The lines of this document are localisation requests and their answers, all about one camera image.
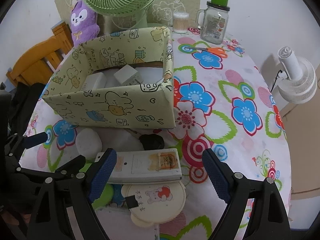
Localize white round oval case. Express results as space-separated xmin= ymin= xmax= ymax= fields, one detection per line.
xmin=75 ymin=128 xmax=103 ymax=160

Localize green rounded lid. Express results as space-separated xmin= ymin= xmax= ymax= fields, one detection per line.
xmin=92 ymin=184 xmax=114 ymax=210

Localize round cream compact mirror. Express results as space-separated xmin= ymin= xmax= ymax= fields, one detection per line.
xmin=121 ymin=181 xmax=186 ymax=228

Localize white 45W charger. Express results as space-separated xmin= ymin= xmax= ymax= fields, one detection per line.
xmin=81 ymin=72 xmax=107 ymax=91

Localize white cube charger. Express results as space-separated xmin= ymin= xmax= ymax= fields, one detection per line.
xmin=114 ymin=64 xmax=144 ymax=86

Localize black clothing pile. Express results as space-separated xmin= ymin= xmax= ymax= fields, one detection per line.
xmin=9 ymin=82 xmax=45 ymax=135

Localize black small object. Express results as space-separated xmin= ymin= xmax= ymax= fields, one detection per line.
xmin=139 ymin=134 xmax=164 ymax=151

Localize floral tablecloth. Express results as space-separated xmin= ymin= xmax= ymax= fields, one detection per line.
xmin=20 ymin=30 xmax=291 ymax=239

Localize wooden chair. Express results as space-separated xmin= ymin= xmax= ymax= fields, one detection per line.
xmin=6 ymin=21 xmax=74 ymax=86

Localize yellow patterned storage box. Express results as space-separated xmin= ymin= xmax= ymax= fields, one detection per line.
xmin=43 ymin=27 xmax=175 ymax=129

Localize white floor fan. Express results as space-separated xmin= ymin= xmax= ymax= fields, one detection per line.
xmin=278 ymin=46 xmax=317 ymax=104

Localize purple plush bunny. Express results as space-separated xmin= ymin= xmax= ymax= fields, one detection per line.
xmin=71 ymin=0 xmax=100 ymax=47

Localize glass mason jar mug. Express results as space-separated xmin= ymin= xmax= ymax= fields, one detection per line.
xmin=196 ymin=1 xmax=230 ymax=44

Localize cotton swab container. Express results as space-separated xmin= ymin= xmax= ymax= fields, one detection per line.
xmin=172 ymin=11 xmax=189 ymax=34

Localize orange handled scissors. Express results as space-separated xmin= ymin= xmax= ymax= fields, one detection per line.
xmin=189 ymin=47 xmax=228 ymax=59

